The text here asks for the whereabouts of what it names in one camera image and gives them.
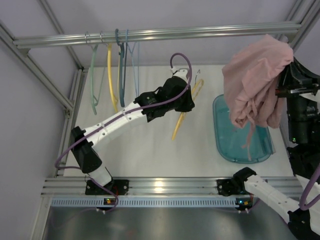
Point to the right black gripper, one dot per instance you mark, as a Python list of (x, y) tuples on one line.
[(296, 83)]

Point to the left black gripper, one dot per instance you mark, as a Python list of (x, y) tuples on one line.
[(184, 100)]

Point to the yellow hanger with trousers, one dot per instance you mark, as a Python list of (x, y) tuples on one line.
[(198, 84)]

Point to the pink trousers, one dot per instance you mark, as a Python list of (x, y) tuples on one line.
[(250, 81)]

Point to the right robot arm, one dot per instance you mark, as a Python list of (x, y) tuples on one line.
[(302, 217)]

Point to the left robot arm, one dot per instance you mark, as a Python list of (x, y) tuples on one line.
[(174, 95)]

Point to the dark teal hanger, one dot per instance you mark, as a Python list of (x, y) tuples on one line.
[(121, 65)]

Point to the light blue hanger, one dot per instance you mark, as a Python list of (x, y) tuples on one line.
[(134, 52)]

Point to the green hanger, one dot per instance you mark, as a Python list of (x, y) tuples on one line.
[(93, 99)]

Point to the teal transparent plastic bin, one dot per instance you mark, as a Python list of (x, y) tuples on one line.
[(231, 141)]

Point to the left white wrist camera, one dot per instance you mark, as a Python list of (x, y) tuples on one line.
[(180, 73)]

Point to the aluminium hanging rail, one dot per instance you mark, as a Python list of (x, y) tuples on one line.
[(286, 27)]

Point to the aluminium frame post left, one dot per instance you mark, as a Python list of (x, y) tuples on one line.
[(58, 69)]

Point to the slotted grey cable duct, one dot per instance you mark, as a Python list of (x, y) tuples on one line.
[(147, 202)]

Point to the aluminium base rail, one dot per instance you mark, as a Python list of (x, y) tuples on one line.
[(159, 186)]

